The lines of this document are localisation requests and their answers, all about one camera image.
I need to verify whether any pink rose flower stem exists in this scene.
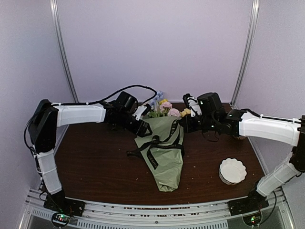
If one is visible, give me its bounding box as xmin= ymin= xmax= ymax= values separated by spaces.
xmin=159 ymin=99 xmax=181 ymax=118

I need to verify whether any scalloped white bowl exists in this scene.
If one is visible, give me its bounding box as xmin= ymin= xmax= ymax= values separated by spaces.
xmin=219 ymin=158 xmax=247 ymax=185

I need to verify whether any black camera strap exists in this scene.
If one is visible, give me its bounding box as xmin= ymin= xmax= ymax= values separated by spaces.
xmin=126 ymin=118 xmax=186 ymax=170

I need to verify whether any aluminium frame post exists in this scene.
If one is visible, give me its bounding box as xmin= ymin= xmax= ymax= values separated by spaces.
xmin=230 ymin=0 xmax=260 ymax=107
xmin=50 ymin=0 xmax=79 ymax=103

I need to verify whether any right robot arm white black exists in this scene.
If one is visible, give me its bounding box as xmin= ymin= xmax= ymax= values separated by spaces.
xmin=180 ymin=93 xmax=305 ymax=211

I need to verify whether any right aluminium frame post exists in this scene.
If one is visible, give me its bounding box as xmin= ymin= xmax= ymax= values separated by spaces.
xmin=230 ymin=0 xmax=260 ymax=107

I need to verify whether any pale yellow flower stem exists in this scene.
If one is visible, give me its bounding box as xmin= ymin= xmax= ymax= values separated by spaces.
xmin=180 ymin=108 xmax=191 ymax=118

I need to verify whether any left aluminium frame post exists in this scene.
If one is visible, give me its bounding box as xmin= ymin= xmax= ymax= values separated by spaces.
xmin=50 ymin=0 xmax=79 ymax=103

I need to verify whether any small white bowl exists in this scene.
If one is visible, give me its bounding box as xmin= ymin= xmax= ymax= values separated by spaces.
xmin=233 ymin=136 xmax=246 ymax=140

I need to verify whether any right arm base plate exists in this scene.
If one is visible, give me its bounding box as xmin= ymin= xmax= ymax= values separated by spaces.
xmin=227 ymin=197 xmax=269 ymax=216

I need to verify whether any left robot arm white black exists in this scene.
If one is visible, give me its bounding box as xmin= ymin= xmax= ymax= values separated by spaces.
xmin=23 ymin=87 xmax=152 ymax=212

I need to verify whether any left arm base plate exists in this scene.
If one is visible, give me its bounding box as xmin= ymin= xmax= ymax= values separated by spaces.
xmin=43 ymin=197 xmax=85 ymax=217

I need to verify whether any wrapping paper sheet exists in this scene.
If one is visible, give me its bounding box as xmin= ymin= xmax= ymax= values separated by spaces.
xmin=135 ymin=116 xmax=184 ymax=192

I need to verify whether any blue flower stem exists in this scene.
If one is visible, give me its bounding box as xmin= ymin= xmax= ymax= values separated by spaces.
xmin=148 ymin=91 xmax=164 ymax=118

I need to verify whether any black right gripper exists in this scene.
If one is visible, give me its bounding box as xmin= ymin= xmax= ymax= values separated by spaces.
xmin=179 ymin=114 xmax=217 ymax=134

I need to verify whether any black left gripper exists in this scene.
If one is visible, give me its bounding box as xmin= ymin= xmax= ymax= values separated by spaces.
xmin=117 ymin=111 xmax=153 ymax=138

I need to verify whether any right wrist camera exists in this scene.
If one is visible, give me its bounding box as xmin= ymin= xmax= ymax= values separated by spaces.
xmin=183 ymin=94 xmax=202 ymax=117

